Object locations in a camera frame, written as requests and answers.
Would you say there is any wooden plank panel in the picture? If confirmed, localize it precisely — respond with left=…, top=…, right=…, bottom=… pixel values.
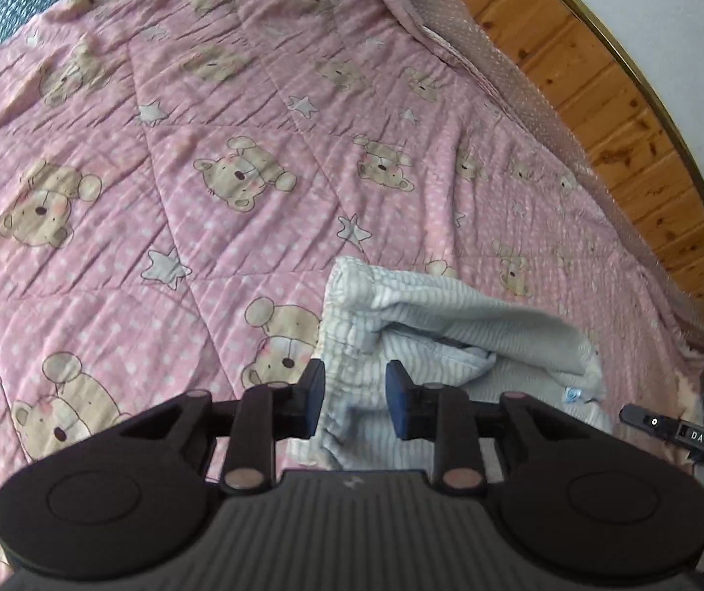
left=435, top=0, right=704, bottom=321

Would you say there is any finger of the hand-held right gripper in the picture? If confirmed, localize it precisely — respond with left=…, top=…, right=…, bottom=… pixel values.
left=619, top=403, right=679, bottom=445

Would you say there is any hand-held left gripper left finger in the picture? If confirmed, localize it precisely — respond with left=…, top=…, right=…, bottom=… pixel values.
left=121, top=357, right=326, bottom=494

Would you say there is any pale long-sleeved shirt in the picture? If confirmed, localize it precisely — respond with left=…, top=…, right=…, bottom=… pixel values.
left=284, top=255, right=614, bottom=472

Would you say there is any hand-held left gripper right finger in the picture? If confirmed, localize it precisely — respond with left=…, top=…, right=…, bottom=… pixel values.
left=385, top=360, right=587, bottom=496

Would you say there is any pink bear print blanket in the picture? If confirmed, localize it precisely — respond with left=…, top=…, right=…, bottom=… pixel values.
left=0, top=0, right=704, bottom=567

